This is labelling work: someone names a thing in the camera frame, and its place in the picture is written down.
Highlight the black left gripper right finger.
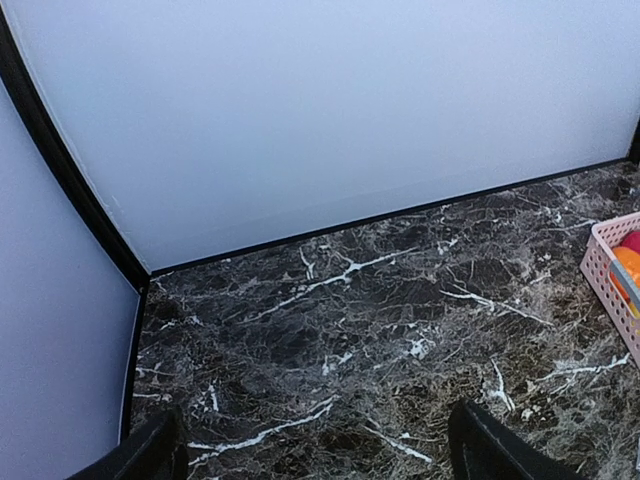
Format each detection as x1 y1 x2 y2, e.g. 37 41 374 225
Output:
448 399 580 480

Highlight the pink plastic basket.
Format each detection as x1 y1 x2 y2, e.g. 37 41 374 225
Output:
580 212 639 366

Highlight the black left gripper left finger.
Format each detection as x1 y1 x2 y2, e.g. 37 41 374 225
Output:
70 409 189 480

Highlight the orange toy fruit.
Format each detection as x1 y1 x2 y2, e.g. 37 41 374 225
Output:
610 246 639 318

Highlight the left black frame post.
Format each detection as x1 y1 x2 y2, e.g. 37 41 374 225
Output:
0 9 151 289

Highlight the red toy apple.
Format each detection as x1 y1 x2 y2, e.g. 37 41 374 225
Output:
621 231 640 253

